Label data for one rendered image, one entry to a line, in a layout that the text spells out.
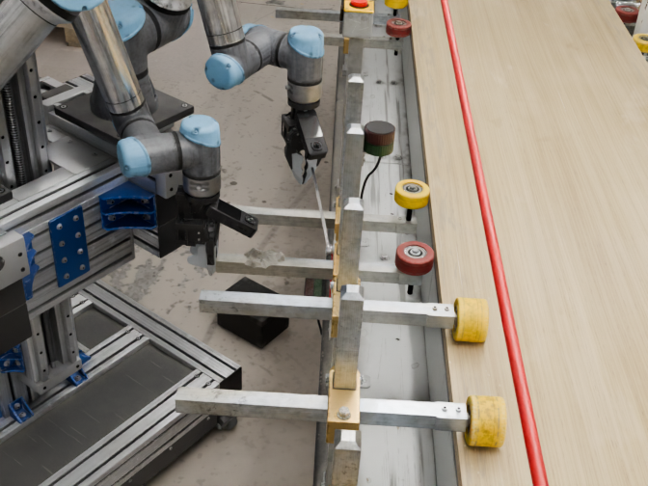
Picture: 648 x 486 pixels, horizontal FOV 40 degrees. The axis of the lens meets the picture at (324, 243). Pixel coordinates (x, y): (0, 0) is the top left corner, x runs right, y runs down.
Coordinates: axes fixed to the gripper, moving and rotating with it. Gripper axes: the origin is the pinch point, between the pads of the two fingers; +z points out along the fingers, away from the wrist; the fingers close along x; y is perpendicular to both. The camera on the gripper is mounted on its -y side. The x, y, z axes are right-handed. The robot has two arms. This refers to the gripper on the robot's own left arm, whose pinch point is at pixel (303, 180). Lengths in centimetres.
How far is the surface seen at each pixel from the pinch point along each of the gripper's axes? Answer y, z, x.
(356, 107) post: -0.5, -17.7, -11.4
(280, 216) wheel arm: 1.4, 10.0, 4.9
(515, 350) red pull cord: -134, -73, 30
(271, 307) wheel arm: -46, -4, 20
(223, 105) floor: 216, 92, -29
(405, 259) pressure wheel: -33.0, 0.8, -11.9
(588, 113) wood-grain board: 18, 1, -86
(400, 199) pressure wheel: -9.4, 2.2, -20.5
